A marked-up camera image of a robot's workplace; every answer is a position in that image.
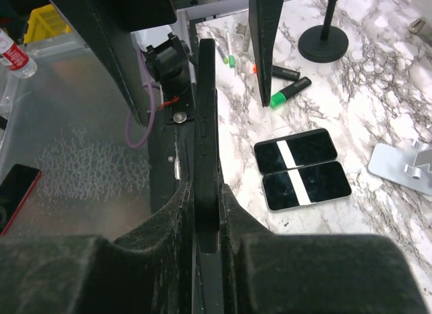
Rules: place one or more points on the black phone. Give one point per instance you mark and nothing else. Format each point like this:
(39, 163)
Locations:
(294, 151)

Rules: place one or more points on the metal ruler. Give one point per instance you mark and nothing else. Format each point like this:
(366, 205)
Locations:
(243, 31)

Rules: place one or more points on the red edged phone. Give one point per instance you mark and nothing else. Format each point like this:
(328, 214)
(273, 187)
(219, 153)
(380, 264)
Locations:
(15, 189)

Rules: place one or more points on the black left phone stand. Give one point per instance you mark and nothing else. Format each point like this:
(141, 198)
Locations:
(326, 43)

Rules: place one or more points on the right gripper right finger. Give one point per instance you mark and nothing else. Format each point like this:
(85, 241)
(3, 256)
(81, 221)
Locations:
(338, 273)

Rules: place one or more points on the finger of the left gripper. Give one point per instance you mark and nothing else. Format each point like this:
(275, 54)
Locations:
(106, 27)
(263, 20)

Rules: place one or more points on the plastic water bottle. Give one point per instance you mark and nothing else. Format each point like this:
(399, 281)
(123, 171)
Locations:
(15, 59)

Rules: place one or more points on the green highlighter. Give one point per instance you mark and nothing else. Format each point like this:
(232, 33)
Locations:
(289, 92)

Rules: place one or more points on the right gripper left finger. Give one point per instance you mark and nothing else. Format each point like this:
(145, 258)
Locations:
(147, 270)

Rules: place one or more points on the orange highlighter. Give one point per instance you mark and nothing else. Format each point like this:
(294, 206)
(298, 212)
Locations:
(284, 73)

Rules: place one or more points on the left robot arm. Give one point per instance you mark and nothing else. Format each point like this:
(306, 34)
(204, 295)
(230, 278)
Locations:
(168, 62)

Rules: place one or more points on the silver phone stand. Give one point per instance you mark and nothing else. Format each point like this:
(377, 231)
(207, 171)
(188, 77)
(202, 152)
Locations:
(409, 168)

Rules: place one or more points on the black mounting rail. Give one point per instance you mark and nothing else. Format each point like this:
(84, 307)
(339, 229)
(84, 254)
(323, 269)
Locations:
(172, 158)

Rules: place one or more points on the yellow crate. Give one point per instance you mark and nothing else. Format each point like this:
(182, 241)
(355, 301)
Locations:
(45, 22)

